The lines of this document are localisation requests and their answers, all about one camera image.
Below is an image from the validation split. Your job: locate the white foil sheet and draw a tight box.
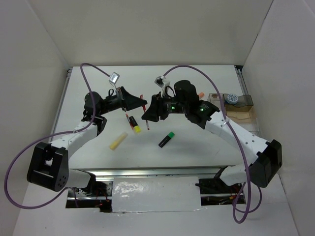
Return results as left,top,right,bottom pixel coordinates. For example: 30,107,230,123
112,177,201,213

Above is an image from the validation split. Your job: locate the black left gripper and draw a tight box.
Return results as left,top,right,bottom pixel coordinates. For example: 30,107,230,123
98,86,147,116

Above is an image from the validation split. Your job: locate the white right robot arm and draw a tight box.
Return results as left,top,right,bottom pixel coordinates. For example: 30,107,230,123
142,76,282,193

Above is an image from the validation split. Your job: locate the pale yellow highlighter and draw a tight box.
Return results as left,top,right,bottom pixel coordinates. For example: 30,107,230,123
109,132,128,150

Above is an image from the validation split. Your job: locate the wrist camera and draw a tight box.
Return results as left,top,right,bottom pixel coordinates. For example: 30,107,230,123
155,76,170,97
109,72,120,85

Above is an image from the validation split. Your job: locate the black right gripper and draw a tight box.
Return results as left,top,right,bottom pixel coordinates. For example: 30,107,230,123
141,91,188,122

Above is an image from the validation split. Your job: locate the red pen under highlighter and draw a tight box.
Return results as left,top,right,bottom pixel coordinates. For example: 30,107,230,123
125,113,134,131

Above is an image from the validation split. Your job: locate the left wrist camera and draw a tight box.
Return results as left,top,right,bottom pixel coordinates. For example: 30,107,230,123
109,72,120,85

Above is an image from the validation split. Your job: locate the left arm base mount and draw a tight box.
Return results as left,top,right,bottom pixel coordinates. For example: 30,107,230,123
65,177,113,213

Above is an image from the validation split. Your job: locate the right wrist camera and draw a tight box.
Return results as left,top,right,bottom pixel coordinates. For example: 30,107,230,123
155,76,170,97

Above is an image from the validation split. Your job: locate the aluminium front rail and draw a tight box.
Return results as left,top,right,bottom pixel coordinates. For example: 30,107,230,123
81,166,222,178

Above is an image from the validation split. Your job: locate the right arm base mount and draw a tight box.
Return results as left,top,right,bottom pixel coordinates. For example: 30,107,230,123
193,167,243,206

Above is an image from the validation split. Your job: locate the black green-capped highlighter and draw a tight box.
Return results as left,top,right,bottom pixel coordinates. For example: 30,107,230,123
158,132,175,148

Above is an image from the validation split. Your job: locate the black yellow-capped highlighter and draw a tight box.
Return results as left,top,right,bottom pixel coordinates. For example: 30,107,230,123
129,116,141,133

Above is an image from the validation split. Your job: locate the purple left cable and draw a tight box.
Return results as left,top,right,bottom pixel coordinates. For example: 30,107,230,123
4,62,111,210

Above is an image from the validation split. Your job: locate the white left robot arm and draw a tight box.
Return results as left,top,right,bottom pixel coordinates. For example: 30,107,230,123
27,87,147,196

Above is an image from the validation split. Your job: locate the clear compartment organizer box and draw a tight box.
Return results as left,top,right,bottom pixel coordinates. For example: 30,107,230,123
221,93,259,136

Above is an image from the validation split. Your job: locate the red gel pen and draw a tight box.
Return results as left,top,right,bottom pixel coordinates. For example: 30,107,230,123
139,94,151,131

